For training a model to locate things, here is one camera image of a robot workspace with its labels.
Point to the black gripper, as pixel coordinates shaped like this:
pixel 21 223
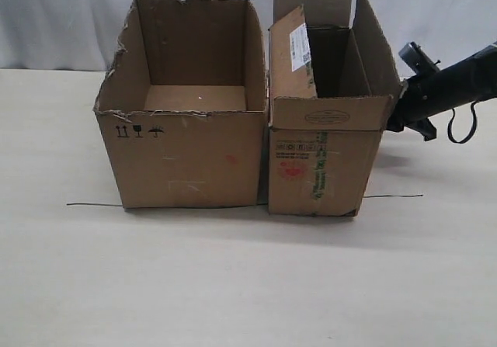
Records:
pixel 411 94

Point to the small taped cardboard box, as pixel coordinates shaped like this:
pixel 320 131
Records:
pixel 332 86

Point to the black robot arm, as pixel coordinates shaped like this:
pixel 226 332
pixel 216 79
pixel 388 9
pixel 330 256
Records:
pixel 431 91

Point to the large open cardboard box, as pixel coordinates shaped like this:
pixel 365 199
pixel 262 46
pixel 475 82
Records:
pixel 182 109

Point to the thin dark line marker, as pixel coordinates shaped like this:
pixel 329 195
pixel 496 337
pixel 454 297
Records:
pixel 381 196

